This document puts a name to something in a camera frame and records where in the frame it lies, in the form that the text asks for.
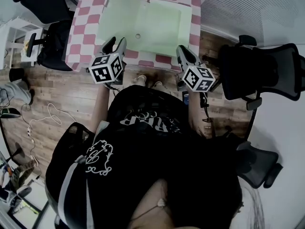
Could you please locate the person's chest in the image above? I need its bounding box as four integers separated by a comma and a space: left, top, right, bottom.
128, 178, 174, 229

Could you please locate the leopard print cloth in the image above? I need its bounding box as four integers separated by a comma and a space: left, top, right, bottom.
10, 160, 37, 193

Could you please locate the white power cable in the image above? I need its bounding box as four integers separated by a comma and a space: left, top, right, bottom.
27, 103, 77, 169

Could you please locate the black mesh office chair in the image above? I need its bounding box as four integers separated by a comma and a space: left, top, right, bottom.
12, 0, 75, 72
235, 141, 284, 189
202, 34, 305, 111

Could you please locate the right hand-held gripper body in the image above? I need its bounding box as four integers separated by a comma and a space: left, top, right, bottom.
176, 61, 216, 93

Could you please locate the white shelf cart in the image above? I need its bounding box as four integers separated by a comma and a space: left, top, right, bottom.
0, 17, 46, 69

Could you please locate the person's black printed shirt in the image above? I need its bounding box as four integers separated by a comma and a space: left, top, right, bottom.
45, 84, 243, 229

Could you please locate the pink and white checkered tablecloth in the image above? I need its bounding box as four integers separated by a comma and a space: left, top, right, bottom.
65, 0, 202, 73

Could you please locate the person's left forearm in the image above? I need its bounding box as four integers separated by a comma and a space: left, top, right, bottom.
91, 83, 113, 133

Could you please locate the black round floor stand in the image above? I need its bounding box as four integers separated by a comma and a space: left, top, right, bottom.
0, 107, 22, 119

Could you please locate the person's right forearm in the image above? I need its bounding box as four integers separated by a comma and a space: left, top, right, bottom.
188, 92, 206, 138

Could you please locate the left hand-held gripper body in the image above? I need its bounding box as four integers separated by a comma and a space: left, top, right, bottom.
88, 52, 127, 86

